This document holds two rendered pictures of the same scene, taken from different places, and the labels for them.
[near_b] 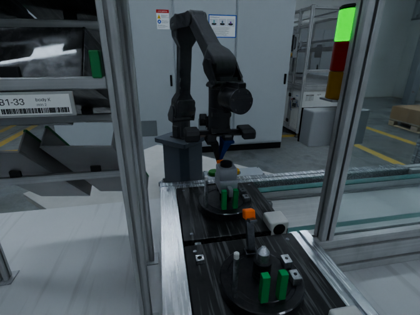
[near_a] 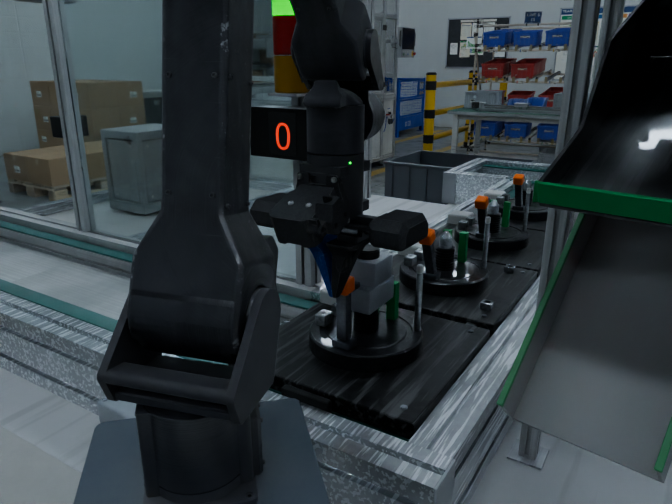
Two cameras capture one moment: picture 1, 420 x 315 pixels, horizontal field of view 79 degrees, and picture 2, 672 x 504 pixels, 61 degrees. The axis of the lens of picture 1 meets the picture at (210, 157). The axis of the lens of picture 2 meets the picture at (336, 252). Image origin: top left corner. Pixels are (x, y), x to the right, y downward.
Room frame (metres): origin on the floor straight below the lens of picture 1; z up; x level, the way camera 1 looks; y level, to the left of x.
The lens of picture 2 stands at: (1.07, 0.36, 1.30)
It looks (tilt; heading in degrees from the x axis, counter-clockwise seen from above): 19 degrees down; 223
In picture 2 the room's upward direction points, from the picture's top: straight up
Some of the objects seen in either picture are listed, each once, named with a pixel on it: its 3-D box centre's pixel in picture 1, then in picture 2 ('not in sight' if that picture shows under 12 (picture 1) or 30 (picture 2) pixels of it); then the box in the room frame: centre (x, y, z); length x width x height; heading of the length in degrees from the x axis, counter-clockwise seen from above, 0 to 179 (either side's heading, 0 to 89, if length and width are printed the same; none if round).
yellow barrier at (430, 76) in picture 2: not in sight; (470, 109); (-6.93, -4.18, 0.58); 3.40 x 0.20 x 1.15; 11
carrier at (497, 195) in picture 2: not in sight; (525, 195); (-0.16, -0.18, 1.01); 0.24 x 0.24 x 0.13; 11
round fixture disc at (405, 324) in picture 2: (224, 202); (365, 336); (0.58, -0.04, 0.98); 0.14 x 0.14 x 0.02
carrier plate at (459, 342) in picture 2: (224, 208); (365, 349); (0.58, -0.04, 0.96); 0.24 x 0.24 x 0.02; 11
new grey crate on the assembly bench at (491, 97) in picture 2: not in sight; (483, 99); (-4.55, -2.69, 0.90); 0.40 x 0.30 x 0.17; 13
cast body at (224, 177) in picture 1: (227, 176); (370, 273); (0.57, -0.04, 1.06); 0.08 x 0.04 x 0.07; 11
